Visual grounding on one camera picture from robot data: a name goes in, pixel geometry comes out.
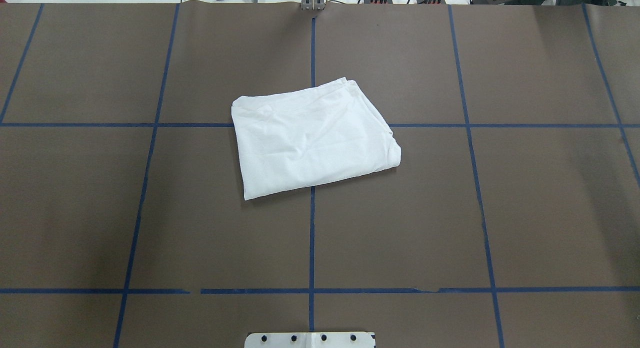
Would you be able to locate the white long-sleeve printed shirt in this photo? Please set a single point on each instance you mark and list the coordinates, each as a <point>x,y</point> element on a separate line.
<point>310,137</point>

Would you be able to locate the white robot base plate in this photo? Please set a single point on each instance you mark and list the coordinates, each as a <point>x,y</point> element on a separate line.
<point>311,339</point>

